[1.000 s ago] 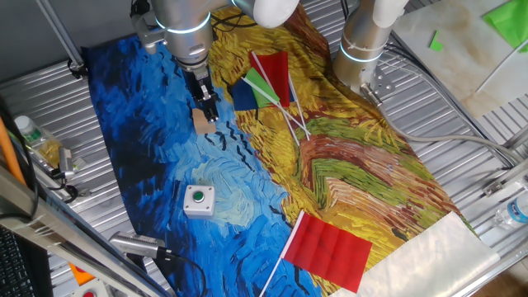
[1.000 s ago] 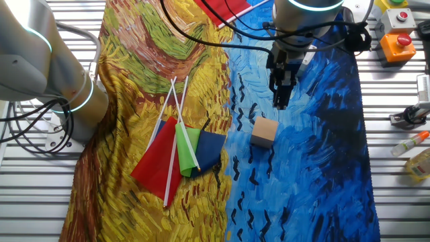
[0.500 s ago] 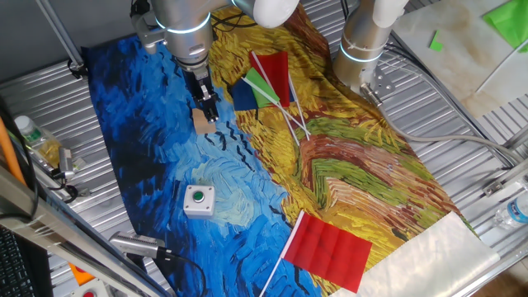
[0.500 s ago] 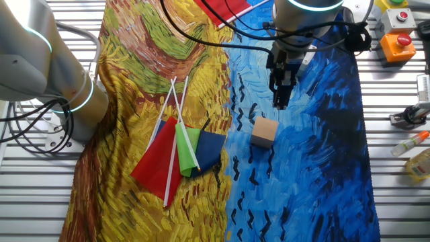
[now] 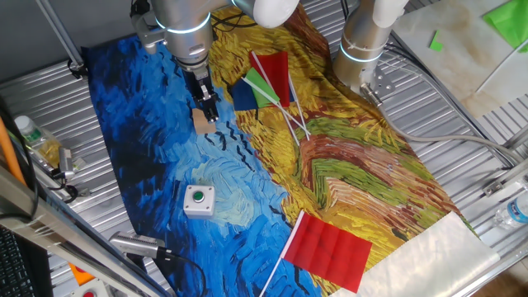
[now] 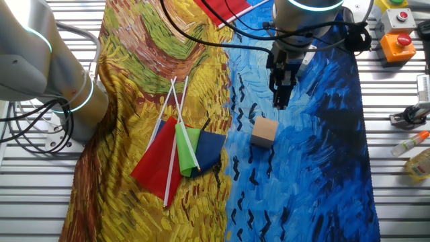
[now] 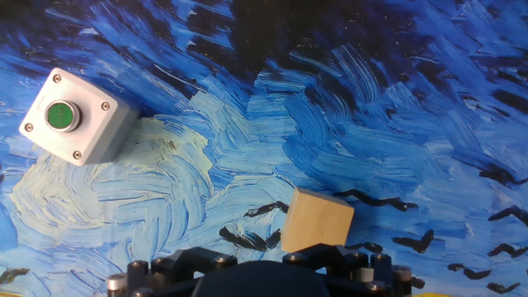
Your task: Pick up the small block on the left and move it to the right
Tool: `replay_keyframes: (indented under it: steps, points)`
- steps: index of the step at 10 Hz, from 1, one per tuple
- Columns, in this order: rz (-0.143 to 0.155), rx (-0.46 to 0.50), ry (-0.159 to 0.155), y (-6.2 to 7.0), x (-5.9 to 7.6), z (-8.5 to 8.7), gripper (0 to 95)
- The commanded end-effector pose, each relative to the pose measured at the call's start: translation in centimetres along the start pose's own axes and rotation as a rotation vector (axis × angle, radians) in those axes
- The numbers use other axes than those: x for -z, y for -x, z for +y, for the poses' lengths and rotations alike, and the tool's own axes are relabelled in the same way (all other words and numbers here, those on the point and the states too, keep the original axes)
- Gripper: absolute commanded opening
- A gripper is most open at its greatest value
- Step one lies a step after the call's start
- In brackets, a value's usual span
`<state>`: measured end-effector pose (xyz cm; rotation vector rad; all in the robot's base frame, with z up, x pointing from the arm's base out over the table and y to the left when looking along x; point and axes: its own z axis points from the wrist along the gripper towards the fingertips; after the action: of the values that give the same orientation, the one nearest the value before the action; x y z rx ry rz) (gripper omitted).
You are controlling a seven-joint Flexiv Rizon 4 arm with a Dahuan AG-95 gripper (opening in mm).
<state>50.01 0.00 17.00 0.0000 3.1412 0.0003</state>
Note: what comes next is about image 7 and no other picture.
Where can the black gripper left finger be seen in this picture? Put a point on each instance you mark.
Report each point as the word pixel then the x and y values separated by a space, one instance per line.
pixel 165 270

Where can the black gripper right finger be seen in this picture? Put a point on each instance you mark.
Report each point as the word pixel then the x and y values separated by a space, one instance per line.
pixel 363 268

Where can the light wooden block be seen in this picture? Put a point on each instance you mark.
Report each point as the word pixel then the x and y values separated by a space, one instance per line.
pixel 315 220

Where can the painted landscape print cloth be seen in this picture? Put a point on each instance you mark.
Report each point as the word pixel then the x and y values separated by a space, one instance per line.
pixel 330 123

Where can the grey box green push button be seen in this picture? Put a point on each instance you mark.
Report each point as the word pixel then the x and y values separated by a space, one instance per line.
pixel 88 123

